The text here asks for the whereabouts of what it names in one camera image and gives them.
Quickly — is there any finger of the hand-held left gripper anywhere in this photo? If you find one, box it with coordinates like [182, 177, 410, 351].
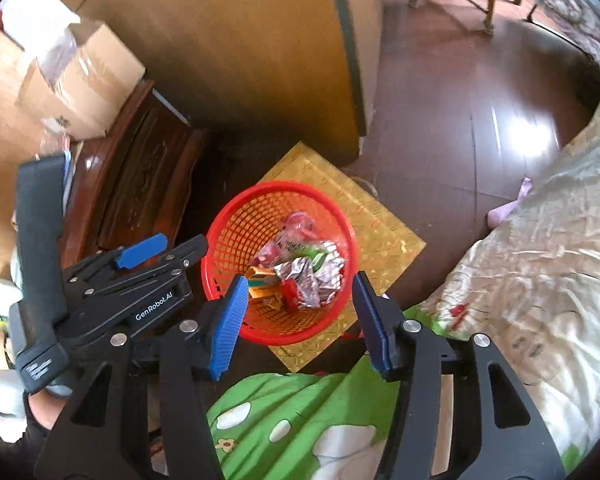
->
[62, 233, 169, 288]
[85, 235, 210, 306]

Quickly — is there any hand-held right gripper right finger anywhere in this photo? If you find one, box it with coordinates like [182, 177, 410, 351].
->
[351, 270, 567, 480]

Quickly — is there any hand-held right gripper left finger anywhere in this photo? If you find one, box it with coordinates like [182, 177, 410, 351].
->
[32, 274, 250, 480]

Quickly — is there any red plastic mesh basket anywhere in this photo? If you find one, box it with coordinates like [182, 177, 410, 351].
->
[201, 181, 358, 345]

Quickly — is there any orange green small box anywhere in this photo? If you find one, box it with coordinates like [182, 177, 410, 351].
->
[245, 266, 284, 302]

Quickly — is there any red small packet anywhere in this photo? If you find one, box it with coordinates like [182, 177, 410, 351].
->
[280, 280, 302, 312]

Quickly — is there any silver foil wrapper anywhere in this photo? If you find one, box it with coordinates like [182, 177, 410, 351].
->
[274, 242, 347, 312]

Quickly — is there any gold embossed mat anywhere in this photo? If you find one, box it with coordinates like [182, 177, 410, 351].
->
[254, 141, 428, 374]

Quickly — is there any dark carved wooden nightstand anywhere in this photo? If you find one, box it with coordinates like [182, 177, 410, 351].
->
[57, 79, 207, 272]

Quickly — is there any green white snack packet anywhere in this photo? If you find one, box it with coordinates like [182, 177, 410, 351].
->
[280, 237, 334, 274]

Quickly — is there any light wooden board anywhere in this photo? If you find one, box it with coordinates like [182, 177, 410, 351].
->
[0, 25, 52, 307]

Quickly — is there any green cartoon printed blanket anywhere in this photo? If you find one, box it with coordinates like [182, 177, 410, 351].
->
[206, 240, 600, 480]

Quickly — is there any pink plastic wrapper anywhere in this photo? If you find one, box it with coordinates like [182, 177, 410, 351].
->
[279, 211, 322, 242]

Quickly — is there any brown cardboard box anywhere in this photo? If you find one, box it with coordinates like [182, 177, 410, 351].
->
[17, 19, 147, 141]

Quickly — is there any pale pink cloth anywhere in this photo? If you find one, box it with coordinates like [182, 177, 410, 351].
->
[486, 177, 534, 227]

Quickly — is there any clear plastic bag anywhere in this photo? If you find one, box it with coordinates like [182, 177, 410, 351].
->
[34, 26, 82, 87]

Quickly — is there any brown wooden wardrobe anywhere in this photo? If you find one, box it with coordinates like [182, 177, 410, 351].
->
[30, 0, 384, 162]

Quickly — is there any cream crumpled bedsheet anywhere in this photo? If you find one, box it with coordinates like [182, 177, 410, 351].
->
[485, 94, 600, 281]

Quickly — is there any grey floral cushion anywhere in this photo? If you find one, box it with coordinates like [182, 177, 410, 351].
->
[530, 0, 600, 97]

